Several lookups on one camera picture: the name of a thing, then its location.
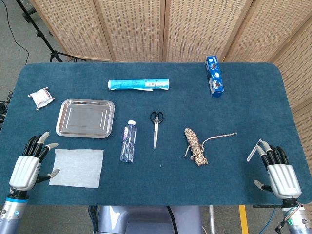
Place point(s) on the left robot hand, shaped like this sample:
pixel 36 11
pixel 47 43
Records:
pixel 25 170

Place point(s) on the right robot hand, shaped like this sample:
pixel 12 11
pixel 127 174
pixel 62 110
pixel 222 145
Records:
pixel 284 178

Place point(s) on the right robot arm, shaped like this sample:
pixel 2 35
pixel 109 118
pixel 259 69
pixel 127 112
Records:
pixel 298 219

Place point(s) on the stainless steel tray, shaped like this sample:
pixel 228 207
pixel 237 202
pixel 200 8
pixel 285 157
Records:
pixel 85 119

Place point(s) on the clear thin tube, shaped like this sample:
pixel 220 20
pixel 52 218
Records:
pixel 253 151

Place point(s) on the yellow floor tape strip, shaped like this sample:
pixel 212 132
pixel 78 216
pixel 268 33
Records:
pixel 243 219

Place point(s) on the white snack packet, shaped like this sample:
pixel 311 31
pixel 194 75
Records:
pixel 41 98

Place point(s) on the silver table leg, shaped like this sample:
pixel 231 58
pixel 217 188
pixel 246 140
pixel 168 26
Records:
pixel 212 219

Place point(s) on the clear plastic water bottle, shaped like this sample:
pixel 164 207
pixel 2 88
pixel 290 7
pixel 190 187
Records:
pixel 128 143

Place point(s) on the blue carpet table cover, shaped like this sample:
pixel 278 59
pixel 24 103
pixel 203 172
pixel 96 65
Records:
pixel 170 182

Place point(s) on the blue cookie box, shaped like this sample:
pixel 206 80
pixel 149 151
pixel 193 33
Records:
pixel 215 78

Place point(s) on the grey robot torso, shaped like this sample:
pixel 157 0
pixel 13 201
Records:
pixel 146 219

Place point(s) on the black tripod stand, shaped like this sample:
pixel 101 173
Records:
pixel 40 34

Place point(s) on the light blue wrapped roll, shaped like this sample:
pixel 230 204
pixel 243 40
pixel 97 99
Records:
pixel 136 84

